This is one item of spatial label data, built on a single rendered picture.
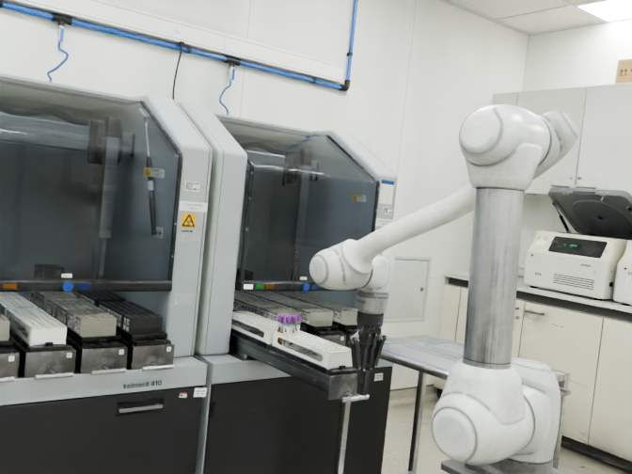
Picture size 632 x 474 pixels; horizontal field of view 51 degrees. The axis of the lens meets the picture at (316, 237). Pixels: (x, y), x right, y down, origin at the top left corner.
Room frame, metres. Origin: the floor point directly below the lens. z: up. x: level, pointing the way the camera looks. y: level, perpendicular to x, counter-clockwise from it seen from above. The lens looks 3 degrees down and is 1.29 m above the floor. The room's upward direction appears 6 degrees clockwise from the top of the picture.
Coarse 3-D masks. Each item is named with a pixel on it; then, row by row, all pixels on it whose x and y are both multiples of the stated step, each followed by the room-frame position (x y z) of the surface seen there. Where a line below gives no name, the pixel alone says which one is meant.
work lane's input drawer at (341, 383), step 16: (240, 336) 2.26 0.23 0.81; (256, 352) 2.15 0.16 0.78; (272, 352) 2.08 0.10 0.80; (288, 368) 2.00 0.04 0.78; (304, 368) 1.94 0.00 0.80; (320, 368) 1.90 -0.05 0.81; (352, 368) 1.92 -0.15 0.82; (320, 384) 1.87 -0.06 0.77; (336, 384) 1.86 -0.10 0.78; (352, 384) 1.89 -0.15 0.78; (352, 400) 1.84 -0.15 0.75
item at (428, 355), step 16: (416, 336) 2.51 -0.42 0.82; (432, 336) 2.54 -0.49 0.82; (384, 352) 2.17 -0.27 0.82; (400, 352) 2.19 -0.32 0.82; (416, 352) 2.22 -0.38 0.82; (432, 352) 2.24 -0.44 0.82; (448, 352) 2.27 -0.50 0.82; (416, 368) 2.04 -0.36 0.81; (432, 368) 2.01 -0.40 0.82; (448, 368) 2.03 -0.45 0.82; (560, 384) 2.13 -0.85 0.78; (416, 400) 2.55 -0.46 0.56; (416, 416) 2.55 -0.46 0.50; (560, 416) 2.12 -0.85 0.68; (416, 432) 2.54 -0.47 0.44; (560, 432) 2.12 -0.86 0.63; (416, 448) 2.54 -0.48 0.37; (560, 448) 2.13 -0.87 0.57; (336, 464) 2.27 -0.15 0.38; (416, 464) 2.55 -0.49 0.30
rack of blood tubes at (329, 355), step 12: (276, 336) 2.09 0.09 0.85; (288, 336) 2.05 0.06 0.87; (300, 336) 2.08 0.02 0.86; (312, 336) 2.10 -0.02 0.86; (288, 348) 2.04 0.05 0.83; (300, 348) 2.06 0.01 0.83; (312, 348) 1.94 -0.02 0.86; (324, 348) 1.93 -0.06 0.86; (336, 348) 1.95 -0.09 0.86; (348, 348) 1.96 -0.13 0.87; (312, 360) 1.94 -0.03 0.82; (324, 360) 1.89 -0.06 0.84; (336, 360) 1.90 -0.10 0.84; (348, 360) 1.93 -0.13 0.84
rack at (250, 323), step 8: (232, 312) 2.36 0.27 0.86; (240, 312) 2.39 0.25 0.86; (248, 312) 2.41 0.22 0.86; (232, 320) 2.38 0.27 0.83; (240, 320) 2.28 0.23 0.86; (248, 320) 2.26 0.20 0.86; (256, 320) 2.27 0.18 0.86; (264, 320) 2.28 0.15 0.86; (272, 320) 2.30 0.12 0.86; (240, 328) 2.27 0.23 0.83; (248, 328) 2.29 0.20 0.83; (256, 328) 2.31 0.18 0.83; (264, 328) 2.15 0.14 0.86; (272, 328) 2.15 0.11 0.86; (256, 336) 2.19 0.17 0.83; (264, 336) 2.15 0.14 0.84; (272, 336) 2.14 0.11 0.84
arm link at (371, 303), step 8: (360, 296) 1.80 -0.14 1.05; (368, 296) 1.79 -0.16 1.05; (376, 296) 1.78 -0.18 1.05; (384, 296) 1.79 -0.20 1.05; (360, 304) 1.80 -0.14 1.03; (368, 304) 1.79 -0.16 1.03; (376, 304) 1.79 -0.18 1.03; (384, 304) 1.80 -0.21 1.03; (368, 312) 1.80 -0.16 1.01; (376, 312) 1.80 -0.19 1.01
